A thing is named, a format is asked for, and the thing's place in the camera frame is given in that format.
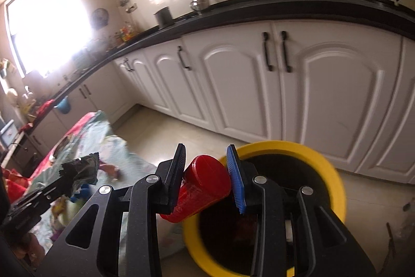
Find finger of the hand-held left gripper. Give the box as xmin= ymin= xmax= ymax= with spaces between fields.
xmin=19 ymin=181 xmax=78 ymax=213
xmin=42 ymin=162 xmax=81 ymax=192

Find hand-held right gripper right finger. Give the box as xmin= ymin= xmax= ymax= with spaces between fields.
xmin=226 ymin=144 xmax=378 ymax=277

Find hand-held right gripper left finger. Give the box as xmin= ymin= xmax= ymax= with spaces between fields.
xmin=36 ymin=143 xmax=187 ymax=277

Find dark foil wrapper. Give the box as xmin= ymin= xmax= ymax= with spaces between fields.
xmin=60 ymin=152 xmax=102 ymax=188

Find pale green pouch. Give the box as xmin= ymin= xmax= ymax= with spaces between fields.
xmin=51 ymin=198 xmax=85 ymax=233

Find blue wrapper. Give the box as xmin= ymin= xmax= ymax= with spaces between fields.
xmin=71 ymin=187 xmax=91 ymax=204

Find red cylindrical snack can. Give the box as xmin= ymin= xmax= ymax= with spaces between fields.
xmin=159 ymin=154 xmax=233 ymax=224

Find brown candy wrapper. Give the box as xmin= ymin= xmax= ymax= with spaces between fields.
xmin=98 ymin=163 xmax=123 ymax=181

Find yellow round bin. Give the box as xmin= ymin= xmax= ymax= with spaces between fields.
xmin=182 ymin=140 xmax=348 ymax=277

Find person's left hand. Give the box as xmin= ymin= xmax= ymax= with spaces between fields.
xmin=13 ymin=230 xmax=46 ymax=268

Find red cushion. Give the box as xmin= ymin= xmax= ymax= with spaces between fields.
xmin=0 ymin=167 xmax=33 ymax=210

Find cartoon printed blanket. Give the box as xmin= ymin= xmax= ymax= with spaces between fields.
xmin=29 ymin=111 xmax=186 ymax=262

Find pink bed sheet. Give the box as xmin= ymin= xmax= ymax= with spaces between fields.
xmin=31 ymin=111 xmax=98 ymax=181

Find white storage box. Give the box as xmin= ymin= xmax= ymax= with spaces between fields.
xmin=0 ymin=119 xmax=17 ymax=148

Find red cloth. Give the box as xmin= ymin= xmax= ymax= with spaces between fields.
xmin=19 ymin=99 xmax=56 ymax=132

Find blue hanging basket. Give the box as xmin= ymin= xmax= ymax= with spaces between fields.
xmin=53 ymin=97 xmax=72 ymax=114

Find white base cabinets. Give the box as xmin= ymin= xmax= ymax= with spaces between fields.
xmin=31 ymin=19 xmax=415 ymax=186

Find group of condiment bottles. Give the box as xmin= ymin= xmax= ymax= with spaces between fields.
xmin=115 ymin=22 xmax=137 ymax=43

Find dark metal canister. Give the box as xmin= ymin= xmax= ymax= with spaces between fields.
xmin=154 ymin=6 xmax=172 ymax=30

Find window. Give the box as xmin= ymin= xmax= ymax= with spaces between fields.
xmin=6 ymin=0 xmax=93 ymax=77

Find metal teapot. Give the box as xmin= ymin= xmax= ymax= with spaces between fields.
xmin=190 ymin=0 xmax=213 ymax=13

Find black countertop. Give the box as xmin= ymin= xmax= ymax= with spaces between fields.
xmin=19 ymin=0 xmax=415 ymax=135

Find small round wall fan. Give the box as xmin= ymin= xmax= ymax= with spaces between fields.
xmin=91 ymin=8 xmax=109 ymax=28

